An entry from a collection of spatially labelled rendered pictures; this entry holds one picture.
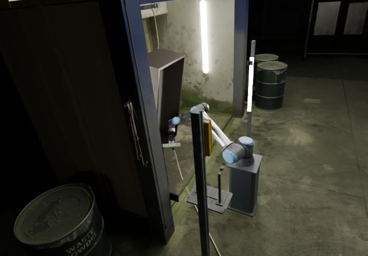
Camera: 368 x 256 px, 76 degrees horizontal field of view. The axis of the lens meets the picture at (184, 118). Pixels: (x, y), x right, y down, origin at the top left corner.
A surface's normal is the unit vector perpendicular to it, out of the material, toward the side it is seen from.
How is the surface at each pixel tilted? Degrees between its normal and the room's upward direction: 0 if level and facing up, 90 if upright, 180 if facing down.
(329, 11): 81
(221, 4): 90
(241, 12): 90
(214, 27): 90
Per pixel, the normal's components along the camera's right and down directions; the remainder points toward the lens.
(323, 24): -0.47, 0.30
